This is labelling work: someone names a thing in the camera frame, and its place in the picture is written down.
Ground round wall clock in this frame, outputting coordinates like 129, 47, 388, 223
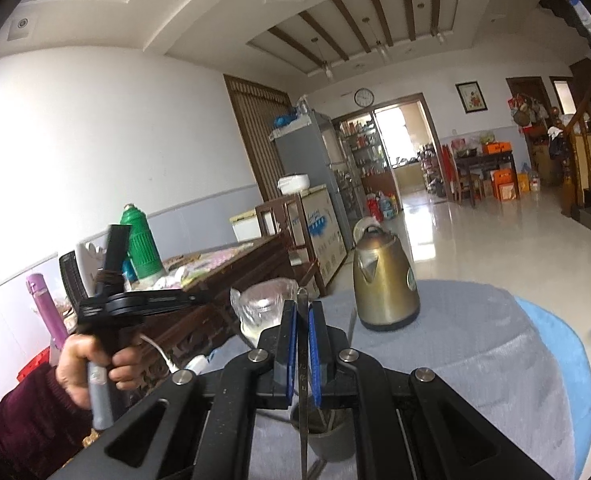
353, 88, 375, 108

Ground white chest freezer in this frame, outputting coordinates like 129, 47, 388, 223
230, 184, 346, 285

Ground white rice cooker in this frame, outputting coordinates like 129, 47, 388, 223
277, 174, 309, 195

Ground wooden chair by freezer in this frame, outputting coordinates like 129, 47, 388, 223
256, 193, 327, 297

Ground grey table cloth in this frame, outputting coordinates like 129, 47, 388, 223
204, 278, 577, 480

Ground purple thermos bottle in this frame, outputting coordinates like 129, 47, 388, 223
26, 273, 69, 365

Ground white power strip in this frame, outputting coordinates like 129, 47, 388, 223
180, 354, 210, 375

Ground brass electric kettle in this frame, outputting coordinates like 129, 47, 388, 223
353, 217, 420, 332

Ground grey metal utensil cup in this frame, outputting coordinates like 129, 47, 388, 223
307, 405, 355, 463

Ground maroon sleeve left forearm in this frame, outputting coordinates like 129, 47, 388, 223
0, 363, 92, 479

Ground white space heater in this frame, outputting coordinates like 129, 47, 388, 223
58, 242, 106, 311

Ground dark carved wooden sideboard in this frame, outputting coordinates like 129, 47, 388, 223
140, 234, 326, 393

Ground framed flower picture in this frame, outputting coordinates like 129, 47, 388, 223
455, 81, 487, 114

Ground green thermos flask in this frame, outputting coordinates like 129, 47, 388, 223
120, 204, 166, 281

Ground dark dining table far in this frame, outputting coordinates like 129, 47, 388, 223
454, 151, 520, 208

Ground grey refrigerator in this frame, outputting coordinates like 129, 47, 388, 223
268, 110, 367, 249

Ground person's left hand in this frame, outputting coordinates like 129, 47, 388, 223
55, 334, 143, 410

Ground blue table cloth underneath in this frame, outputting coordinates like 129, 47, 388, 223
515, 296, 591, 479

